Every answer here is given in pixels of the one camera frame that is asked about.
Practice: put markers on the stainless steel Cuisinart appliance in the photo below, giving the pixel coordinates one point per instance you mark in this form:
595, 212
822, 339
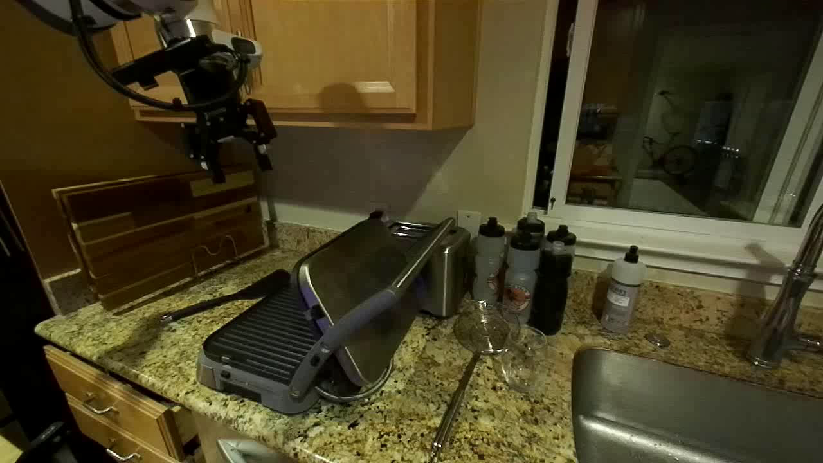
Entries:
363, 290

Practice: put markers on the dark wooden box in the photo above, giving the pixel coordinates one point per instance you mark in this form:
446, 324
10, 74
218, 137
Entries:
156, 235

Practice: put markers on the grey griddle base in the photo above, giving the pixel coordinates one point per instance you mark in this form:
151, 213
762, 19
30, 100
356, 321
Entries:
258, 338

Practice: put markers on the black appliance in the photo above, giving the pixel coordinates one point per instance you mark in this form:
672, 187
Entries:
21, 342

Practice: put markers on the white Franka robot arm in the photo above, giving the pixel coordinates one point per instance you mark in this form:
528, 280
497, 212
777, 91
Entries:
175, 25

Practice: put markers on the white bottle with black cap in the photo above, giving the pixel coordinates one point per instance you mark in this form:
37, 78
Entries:
620, 296

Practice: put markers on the stainless steel sink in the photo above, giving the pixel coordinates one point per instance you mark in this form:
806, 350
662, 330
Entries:
686, 411

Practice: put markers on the wooden wall cabinet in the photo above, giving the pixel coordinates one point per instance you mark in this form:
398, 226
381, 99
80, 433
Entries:
336, 52

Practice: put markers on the wooden drawer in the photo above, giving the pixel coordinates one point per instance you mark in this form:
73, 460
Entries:
119, 395
100, 437

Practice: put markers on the clear drinking glass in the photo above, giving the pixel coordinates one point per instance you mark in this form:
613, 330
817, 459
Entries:
523, 360

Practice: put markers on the stainless steel toaster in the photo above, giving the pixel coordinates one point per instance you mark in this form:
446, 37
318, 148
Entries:
449, 270

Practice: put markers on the black water bottle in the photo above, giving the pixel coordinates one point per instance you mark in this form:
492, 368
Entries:
555, 286

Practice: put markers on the grey bottle with black cap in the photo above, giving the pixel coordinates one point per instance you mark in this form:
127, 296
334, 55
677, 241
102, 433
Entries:
491, 257

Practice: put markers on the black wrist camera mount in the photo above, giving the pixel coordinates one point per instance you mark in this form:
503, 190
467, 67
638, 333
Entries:
159, 64

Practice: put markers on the metal faucet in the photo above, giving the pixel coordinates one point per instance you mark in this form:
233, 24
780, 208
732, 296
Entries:
786, 310

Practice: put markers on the black spatula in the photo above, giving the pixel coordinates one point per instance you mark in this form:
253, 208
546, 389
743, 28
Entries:
248, 290

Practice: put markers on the white wall outlet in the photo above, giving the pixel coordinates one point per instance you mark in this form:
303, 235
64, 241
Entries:
470, 222

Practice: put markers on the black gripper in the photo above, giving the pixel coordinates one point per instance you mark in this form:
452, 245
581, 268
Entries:
219, 91

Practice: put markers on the clear bottle with black cap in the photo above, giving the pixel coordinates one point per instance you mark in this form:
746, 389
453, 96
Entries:
520, 272

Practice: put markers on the white framed window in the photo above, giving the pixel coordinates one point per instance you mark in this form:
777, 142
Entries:
568, 128

